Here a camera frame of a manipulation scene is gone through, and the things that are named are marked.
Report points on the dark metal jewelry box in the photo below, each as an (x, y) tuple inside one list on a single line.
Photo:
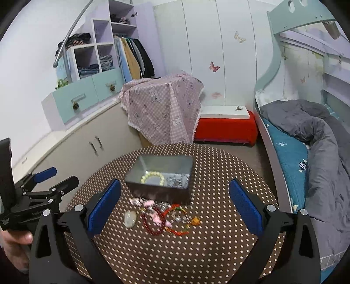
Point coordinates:
[(162, 178)]

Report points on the person's left hand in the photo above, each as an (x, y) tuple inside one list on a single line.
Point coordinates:
[(12, 243)]

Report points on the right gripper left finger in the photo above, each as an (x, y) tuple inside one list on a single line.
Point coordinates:
[(50, 258)]

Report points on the white wardrobe doors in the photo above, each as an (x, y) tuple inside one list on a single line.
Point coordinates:
[(225, 44)]

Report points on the green plant decoration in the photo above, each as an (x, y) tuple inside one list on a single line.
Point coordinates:
[(62, 83)]

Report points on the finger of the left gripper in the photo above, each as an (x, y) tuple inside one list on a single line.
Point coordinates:
[(45, 175)]

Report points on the blue patterned bed sheet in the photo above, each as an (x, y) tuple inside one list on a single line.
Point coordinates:
[(292, 155)]

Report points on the mint drawer shelf unit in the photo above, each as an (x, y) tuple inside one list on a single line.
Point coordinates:
[(92, 69)]

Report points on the teal bunk bed frame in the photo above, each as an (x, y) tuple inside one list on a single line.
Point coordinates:
[(310, 61)]

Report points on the folded dark clothes pile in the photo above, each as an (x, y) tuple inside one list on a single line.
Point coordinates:
[(78, 39)]

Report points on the metal stair handrail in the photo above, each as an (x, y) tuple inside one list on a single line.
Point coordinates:
[(64, 41)]

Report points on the pink bear patterned cloth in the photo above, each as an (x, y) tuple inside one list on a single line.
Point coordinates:
[(164, 110)]

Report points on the grey duvet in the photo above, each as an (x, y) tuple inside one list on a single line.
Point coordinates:
[(327, 198)]

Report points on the beige low cabinet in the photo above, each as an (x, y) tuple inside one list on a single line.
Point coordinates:
[(81, 150)]

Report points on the hanging clothes row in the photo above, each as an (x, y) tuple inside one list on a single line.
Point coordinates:
[(134, 60)]

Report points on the brown polka dot tablecloth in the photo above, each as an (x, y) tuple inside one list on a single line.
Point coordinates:
[(209, 240)]

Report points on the white jade pendant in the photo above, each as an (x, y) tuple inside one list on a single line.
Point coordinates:
[(130, 218)]

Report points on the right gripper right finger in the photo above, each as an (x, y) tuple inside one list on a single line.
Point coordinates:
[(299, 258)]

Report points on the red storage box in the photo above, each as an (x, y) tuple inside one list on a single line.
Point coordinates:
[(227, 130)]

